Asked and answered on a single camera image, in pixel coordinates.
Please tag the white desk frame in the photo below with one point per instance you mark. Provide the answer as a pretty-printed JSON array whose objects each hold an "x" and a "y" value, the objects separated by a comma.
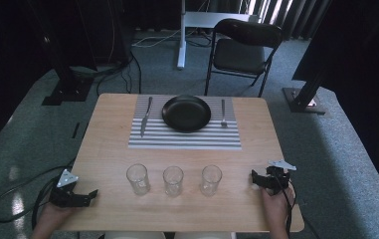
[{"x": 181, "y": 49}]

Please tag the silver fork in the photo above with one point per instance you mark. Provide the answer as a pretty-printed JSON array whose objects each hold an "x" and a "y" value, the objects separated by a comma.
[{"x": 223, "y": 113}]

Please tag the person's left hand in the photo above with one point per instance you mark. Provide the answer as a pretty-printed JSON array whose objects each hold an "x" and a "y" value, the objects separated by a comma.
[{"x": 49, "y": 217}]

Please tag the black folding chair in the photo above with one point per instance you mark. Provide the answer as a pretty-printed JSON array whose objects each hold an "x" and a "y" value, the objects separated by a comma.
[{"x": 240, "y": 51}]

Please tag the grey pleated curtain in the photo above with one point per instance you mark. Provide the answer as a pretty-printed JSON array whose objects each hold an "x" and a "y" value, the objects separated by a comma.
[{"x": 276, "y": 13}]

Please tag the person's right hand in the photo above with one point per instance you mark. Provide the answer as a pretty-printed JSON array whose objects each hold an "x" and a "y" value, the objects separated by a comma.
[{"x": 275, "y": 209}]

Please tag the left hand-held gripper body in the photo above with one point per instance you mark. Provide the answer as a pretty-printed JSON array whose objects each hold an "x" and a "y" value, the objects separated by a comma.
[{"x": 63, "y": 194}]

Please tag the silver table knife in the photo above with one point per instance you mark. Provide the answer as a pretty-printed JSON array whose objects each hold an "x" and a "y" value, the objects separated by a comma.
[{"x": 145, "y": 121}]

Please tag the black metal stand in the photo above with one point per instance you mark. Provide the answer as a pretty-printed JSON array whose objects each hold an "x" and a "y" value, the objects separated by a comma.
[
  {"x": 67, "y": 90},
  {"x": 301, "y": 99}
]

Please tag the black floor strip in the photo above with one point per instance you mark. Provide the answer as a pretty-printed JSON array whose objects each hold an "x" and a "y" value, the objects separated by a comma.
[{"x": 75, "y": 130}]

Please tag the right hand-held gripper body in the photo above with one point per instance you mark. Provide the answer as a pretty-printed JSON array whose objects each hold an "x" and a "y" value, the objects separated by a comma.
[{"x": 277, "y": 179}]

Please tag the clear drinking glass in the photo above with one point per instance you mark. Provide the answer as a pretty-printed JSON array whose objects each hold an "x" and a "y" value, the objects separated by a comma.
[
  {"x": 210, "y": 182},
  {"x": 138, "y": 181},
  {"x": 173, "y": 182}
]

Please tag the black round plate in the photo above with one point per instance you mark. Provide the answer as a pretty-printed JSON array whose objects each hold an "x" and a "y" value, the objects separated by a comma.
[{"x": 186, "y": 114}]

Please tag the grey striped placemat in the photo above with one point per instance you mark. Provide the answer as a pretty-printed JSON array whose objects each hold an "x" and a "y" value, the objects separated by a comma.
[{"x": 183, "y": 139}]

